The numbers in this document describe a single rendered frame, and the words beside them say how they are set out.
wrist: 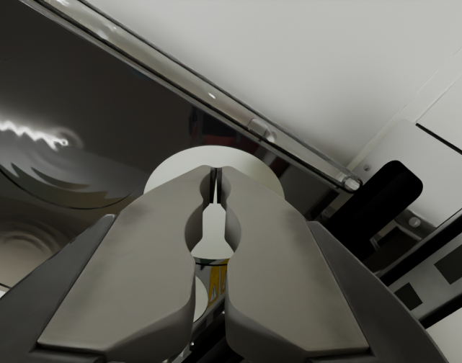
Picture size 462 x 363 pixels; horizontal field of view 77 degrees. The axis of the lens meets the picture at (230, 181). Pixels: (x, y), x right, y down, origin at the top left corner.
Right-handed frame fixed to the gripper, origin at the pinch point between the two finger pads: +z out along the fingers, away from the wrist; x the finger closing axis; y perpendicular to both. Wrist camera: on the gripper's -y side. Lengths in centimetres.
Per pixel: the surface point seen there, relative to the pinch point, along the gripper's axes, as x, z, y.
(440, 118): 16.2, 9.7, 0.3
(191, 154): -1.7, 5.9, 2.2
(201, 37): -1.6, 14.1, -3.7
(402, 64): 14.5, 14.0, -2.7
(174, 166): -2.7, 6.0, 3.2
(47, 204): -11.7, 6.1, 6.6
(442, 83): 17.3, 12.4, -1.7
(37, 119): -10.7, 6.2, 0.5
